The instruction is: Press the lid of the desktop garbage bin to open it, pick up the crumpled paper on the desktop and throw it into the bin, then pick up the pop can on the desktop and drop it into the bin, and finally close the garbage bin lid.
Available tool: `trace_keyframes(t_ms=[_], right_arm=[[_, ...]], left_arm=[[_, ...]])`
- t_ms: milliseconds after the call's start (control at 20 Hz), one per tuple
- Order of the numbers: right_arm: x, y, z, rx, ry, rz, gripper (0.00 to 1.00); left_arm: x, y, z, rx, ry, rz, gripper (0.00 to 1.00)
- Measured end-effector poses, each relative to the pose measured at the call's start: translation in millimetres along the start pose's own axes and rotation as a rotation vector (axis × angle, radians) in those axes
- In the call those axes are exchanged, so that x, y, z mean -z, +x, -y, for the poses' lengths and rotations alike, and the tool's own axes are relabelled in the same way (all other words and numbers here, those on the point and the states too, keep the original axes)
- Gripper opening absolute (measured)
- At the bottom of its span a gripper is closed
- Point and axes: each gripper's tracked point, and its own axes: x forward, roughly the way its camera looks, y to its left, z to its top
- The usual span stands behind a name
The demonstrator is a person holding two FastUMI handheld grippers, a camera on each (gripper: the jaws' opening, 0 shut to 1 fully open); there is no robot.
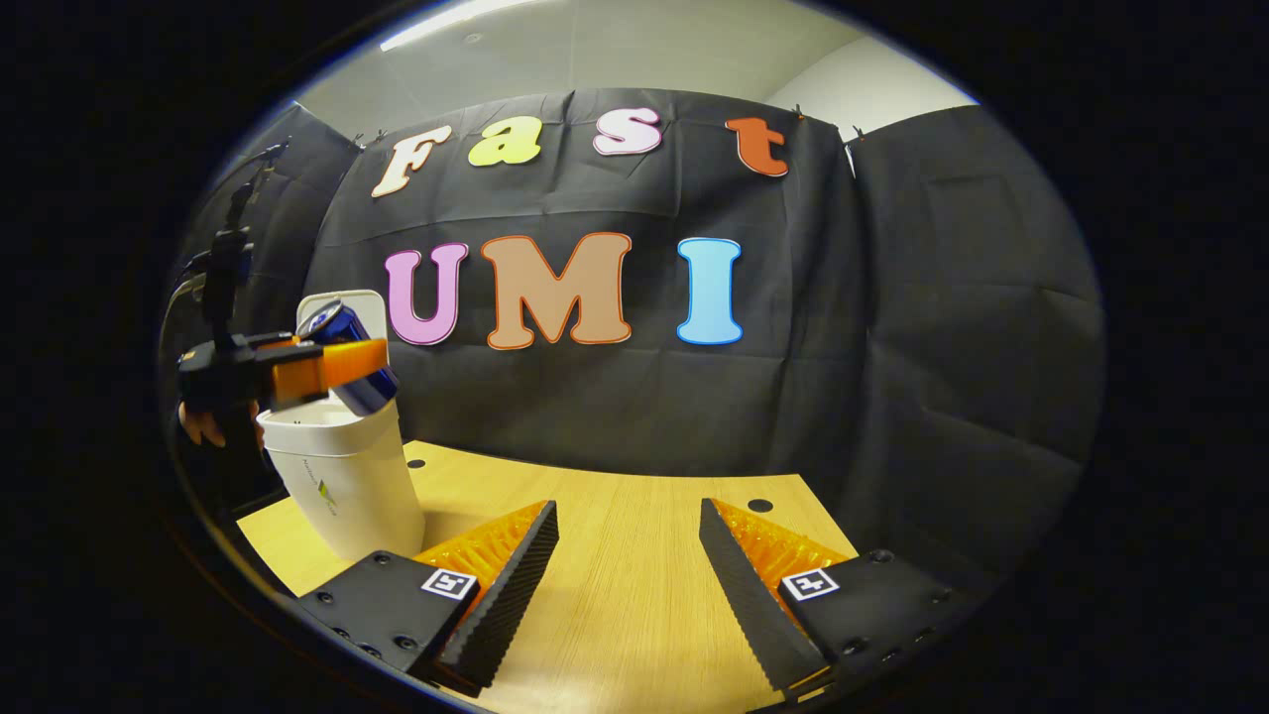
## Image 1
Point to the white desktop garbage bin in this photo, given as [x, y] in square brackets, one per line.
[347, 486]

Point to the black backdrop cloth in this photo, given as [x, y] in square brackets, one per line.
[615, 407]

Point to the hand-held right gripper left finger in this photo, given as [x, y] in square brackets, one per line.
[506, 605]

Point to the wooden desktop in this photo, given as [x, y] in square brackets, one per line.
[625, 555]

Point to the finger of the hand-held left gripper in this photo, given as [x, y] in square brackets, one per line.
[317, 372]

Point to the blue pop can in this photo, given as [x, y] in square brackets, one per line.
[367, 382]

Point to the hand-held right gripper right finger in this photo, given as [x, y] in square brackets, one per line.
[744, 595]

